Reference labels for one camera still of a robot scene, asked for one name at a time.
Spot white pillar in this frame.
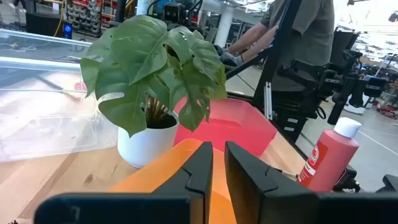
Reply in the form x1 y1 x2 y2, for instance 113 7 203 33
213 5 234 48

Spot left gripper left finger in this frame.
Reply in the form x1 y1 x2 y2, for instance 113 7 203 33
34 141 214 224

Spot parts storage shelf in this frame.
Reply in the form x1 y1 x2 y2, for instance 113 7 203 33
63 0 119 35

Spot orange translucent plastic bin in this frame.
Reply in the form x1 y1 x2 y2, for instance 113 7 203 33
108 138 239 224

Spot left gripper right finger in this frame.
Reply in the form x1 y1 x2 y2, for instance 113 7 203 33
224 141 398 224

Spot black handle paintbrush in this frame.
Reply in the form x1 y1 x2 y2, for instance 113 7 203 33
33 73 82 101

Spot black computer blue light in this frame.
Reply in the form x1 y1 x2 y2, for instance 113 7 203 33
25 12 74 40

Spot red paint bottle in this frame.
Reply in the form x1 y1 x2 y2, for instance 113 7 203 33
296 117 363 193

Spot pink translucent plastic bin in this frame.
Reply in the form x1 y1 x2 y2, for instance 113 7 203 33
172 96 278 158

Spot green plant in white pot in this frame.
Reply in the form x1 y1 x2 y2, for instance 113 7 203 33
79 14 228 169

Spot black aluminium rig frame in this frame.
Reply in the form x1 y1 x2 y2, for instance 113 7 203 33
225 0 312 162

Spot person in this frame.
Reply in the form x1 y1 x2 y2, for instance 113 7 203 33
214 0 336 94

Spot clear plastic bin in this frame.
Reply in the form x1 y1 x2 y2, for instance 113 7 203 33
0 29 119 164

